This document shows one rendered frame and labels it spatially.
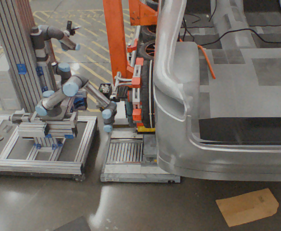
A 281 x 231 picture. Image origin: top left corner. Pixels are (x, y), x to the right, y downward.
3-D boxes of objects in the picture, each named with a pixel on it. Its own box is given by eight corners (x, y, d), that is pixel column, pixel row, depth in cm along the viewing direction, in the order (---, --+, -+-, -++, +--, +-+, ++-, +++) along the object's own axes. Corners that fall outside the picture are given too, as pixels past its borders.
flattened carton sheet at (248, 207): (282, 212, 317) (283, 210, 315) (228, 227, 308) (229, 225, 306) (266, 188, 340) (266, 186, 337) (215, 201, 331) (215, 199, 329)
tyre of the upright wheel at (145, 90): (168, 139, 345) (168, 108, 286) (145, 139, 347) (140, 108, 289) (168, 83, 374) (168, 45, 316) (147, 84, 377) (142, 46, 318)
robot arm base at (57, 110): (44, 117, 320) (41, 108, 314) (48, 107, 331) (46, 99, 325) (59, 117, 318) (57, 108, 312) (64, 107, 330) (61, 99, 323)
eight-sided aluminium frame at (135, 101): (142, 134, 329) (138, 87, 295) (135, 134, 329) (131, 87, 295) (145, 100, 371) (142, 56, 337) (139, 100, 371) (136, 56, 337)
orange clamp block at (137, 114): (142, 114, 314) (141, 120, 307) (133, 114, 315) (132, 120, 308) (141, 108, 310) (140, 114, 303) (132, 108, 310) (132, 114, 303)
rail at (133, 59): (132, 114, 418) (131, 100, 404) (124, 114, 419) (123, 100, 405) (144, 29, 609) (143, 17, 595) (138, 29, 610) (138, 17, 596)
